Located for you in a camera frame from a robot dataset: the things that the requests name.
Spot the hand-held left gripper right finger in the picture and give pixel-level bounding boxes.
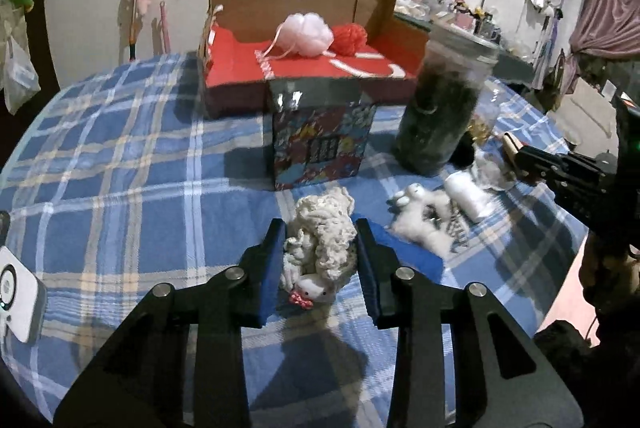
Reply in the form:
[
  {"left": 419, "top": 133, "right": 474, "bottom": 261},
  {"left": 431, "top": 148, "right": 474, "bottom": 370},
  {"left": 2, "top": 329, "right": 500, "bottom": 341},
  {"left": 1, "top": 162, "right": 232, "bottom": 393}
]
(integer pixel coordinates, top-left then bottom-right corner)
[{"left": 352, "top": 218, "right": 586, "bottom": 428}]

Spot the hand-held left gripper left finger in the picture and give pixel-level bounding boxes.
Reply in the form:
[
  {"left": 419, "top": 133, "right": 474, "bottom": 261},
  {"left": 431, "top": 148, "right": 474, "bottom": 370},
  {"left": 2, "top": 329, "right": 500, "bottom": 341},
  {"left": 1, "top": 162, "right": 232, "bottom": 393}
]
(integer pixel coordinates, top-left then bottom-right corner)
[{"left": 52, "top": 218, "right": 288, "bottom": 428}]

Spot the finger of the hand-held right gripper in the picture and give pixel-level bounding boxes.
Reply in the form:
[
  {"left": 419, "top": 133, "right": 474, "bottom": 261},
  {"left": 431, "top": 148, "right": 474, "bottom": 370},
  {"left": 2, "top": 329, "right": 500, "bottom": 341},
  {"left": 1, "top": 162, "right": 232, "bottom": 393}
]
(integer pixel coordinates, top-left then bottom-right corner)
[{"left": 501, "top": 131, "right": 569, "bottom": 190}]

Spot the cream crochet plush toy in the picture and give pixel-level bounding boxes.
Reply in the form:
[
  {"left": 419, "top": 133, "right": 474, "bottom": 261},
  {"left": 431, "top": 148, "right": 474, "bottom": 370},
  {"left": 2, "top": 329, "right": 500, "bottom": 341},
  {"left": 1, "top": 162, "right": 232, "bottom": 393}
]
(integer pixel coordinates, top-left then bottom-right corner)
[{"left": 281, "top": 186, "right": 359, "bottom": 310}]

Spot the white plush toy checkered bow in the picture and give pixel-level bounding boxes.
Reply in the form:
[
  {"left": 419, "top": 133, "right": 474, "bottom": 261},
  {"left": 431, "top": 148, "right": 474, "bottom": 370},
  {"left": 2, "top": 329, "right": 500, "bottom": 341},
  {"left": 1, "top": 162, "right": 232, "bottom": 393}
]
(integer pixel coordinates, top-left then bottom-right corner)
[{"left": 387, "top": 183, "right": 471, "bottom": 255}]

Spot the white tissue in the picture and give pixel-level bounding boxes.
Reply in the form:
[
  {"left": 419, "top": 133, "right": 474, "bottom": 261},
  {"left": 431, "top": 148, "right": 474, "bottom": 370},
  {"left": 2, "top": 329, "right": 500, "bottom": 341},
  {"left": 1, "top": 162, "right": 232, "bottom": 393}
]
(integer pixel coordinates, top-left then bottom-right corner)
[{"left": 444, "top": 170, "right": 499, "bottom": 223}]

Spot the crumpled clear plastic wrap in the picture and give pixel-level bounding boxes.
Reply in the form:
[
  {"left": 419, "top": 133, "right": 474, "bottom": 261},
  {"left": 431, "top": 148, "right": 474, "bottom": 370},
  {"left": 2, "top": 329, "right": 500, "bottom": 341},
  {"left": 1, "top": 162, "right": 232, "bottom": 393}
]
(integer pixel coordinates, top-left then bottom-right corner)
[{"left": 470, "top": 148, "right": 519, "bottom": 192}]

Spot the gold foil packet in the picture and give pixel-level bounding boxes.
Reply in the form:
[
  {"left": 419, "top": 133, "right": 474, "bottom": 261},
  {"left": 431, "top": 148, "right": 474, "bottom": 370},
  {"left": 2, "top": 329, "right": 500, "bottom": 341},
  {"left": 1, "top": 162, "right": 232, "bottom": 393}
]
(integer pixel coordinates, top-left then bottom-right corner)
[{"left": 467, "top": 112, "right": 497, "bottom": 145}]

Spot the dark green covered table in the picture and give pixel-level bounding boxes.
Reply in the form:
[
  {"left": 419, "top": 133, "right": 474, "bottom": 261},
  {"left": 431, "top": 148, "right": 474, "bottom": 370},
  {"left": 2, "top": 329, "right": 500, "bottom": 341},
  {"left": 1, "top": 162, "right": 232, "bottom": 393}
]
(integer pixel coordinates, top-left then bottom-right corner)
[{"left": 394, "top": 3, "right": 537, "bottom": 85}]

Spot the plastic jar with dark contents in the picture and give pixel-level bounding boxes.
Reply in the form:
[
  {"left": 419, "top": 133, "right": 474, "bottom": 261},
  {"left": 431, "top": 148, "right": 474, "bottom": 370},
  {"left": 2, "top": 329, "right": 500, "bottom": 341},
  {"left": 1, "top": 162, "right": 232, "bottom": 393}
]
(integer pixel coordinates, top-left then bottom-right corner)
[{"left": 391, "top": 24, "right": 501, "bottom": 177}]

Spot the colourful printed box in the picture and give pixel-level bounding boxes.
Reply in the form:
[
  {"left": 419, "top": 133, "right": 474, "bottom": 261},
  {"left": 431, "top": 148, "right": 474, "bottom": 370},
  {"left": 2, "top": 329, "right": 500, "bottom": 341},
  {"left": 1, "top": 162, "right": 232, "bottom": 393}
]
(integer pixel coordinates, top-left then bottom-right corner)
[{"left": 267, "top": 78, "right": 379, "bottom": 192}]

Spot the dark cloth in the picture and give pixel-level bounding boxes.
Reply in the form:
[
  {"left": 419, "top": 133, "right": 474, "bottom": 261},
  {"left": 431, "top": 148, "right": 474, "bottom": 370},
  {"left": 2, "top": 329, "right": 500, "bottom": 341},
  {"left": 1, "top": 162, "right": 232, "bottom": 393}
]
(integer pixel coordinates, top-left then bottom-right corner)
[{"left": 533, "top": 319, "right": 609, "bottom": 390}]

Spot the pink curtain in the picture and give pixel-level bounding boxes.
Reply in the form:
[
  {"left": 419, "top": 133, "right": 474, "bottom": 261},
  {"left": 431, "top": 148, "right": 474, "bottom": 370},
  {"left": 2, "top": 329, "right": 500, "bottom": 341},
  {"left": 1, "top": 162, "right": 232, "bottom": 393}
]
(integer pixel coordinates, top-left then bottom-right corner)
[{"left": 569, "top": 0, "right": 640, "bottom": 60}]

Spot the blue plaid tablecloth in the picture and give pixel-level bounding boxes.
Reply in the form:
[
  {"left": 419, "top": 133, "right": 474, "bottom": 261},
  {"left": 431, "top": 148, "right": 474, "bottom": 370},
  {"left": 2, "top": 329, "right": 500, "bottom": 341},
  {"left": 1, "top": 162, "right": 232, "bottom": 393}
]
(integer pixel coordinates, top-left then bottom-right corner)
[{"left": 0, "top": 50, "right": 592, "bottom": 428}]

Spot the red bath pouf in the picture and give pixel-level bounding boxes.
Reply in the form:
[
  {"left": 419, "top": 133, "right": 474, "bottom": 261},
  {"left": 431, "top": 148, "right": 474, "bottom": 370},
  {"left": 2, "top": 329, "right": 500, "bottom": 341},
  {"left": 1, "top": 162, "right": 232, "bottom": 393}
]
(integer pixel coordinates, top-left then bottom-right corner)
[{"left": 330, "top": 24, "right": 369, "bottom": 58}]

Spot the white electronic device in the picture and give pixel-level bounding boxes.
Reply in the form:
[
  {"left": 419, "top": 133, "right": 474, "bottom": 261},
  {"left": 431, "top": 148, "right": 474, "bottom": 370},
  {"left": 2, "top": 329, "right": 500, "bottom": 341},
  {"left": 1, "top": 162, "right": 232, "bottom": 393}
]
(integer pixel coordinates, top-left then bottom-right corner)
[{"left": 0, "top": 245, "right": 49, "bottom": 345}]

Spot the pale pink bath pouf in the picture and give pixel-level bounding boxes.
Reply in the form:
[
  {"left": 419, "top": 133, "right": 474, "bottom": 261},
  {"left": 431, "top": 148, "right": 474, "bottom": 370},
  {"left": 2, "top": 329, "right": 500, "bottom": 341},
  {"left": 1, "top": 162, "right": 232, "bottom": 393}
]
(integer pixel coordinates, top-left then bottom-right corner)
[{"left": 262, "top": 12, "right": 335, "bottom": 59}]

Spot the pink stick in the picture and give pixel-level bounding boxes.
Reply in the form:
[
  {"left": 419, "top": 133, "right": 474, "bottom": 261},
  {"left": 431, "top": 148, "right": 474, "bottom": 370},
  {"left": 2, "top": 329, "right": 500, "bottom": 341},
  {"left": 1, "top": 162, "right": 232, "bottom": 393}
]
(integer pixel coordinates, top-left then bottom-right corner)
[{"left": 158, "top": 0, "right": 171, "bottom": 55}]

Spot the orange tipped stick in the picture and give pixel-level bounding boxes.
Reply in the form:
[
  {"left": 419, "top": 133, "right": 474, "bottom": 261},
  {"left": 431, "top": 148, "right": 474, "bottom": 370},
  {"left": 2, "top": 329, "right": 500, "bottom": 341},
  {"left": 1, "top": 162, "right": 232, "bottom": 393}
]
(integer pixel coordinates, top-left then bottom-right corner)
[{"left": 128, "top": 0, "right": 146, "bottom": 62}]

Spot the white plastic bag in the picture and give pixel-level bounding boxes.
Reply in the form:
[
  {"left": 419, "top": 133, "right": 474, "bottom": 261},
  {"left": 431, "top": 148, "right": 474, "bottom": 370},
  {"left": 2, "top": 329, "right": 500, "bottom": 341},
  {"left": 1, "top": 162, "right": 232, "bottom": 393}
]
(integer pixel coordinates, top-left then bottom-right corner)
[{"left": 2, "top": 35, "right": 41, "bottom": 115}]

